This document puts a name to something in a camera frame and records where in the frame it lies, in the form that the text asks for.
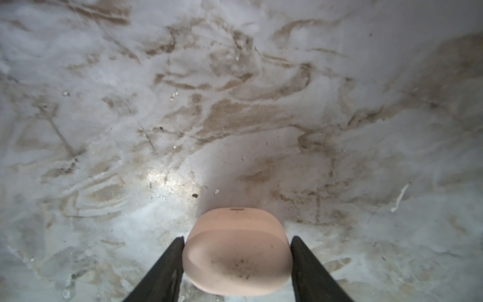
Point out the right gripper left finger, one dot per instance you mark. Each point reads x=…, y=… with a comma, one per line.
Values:
x=162, y=283

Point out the pink charging case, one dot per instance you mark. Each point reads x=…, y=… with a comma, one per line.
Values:
x=237, y=252

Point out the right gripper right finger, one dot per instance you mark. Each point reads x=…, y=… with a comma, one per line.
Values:
x=311, y=281

